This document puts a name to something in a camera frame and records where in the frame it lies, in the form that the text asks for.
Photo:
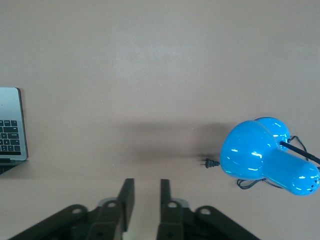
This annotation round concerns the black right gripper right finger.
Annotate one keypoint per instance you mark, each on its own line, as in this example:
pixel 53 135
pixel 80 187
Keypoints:
pixel 165 197

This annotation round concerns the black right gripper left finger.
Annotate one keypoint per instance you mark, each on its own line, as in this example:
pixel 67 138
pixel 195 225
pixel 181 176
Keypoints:
pixel 127 197

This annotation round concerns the grey laptop with apple logo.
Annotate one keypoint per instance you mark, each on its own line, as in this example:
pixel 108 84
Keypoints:
pixel 11 105

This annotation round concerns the blue desk lamp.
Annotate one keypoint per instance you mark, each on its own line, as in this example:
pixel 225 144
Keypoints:
pixel 250 150

